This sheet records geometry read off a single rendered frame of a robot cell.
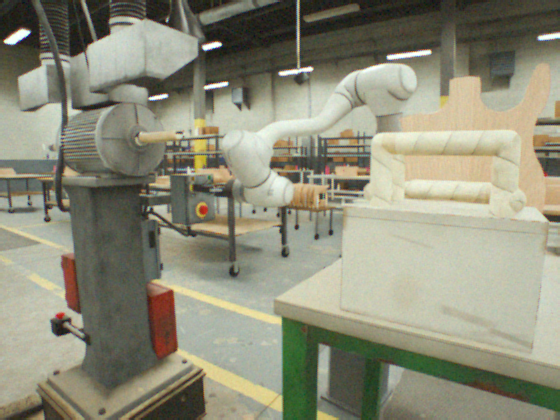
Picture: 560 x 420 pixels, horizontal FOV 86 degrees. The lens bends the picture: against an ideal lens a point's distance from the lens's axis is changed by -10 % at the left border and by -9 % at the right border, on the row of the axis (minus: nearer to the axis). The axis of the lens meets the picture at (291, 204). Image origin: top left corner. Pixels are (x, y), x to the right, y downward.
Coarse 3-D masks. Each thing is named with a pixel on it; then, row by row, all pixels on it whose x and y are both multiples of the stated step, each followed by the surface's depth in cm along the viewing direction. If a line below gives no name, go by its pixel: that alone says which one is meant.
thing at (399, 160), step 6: (396, 156) 54; (402, 156) 54; (396, 162) 54; (402, 162) 54; (396, 168) 54; (402, 168) 54; (396, 174) 54; (402, 174) 54; (396, 180) 54; (402, 180) 55; (396, 186) 54; (402, 186) 55; (396, 192) 55; (402, 192) 55; (396, 198) 55; (402, 198) 55
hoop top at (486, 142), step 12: (408, 132) 46; (420, 132) 44; (432, 132) 44; (444, 132) 43; (456, 132) 42; (468, 132) 41; (480, 132) 40; (492, 132) 39; (504, 132) 38; (384, 144) 47; (396, 144) 46; (408, 144) 45; (420, 144) 44; (432, 144) 43; (444, 144) 42; (456, 144) 41; (468, 144) 40; (480, 144) 40; (492, 144) 39; (504, 144) 38
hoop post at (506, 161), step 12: (516, 144) 38; (504, 156) 38; (516, 156) 38; (492, 168) 40; (504, 168) 38; (516, 168) 38; (492, 180) 40; (504, 180) 39; (516, 180) 38; (492, 192) 40; (504, 192) 39; (492, 204) 40; (504, 204) 39; (504, 216) 39
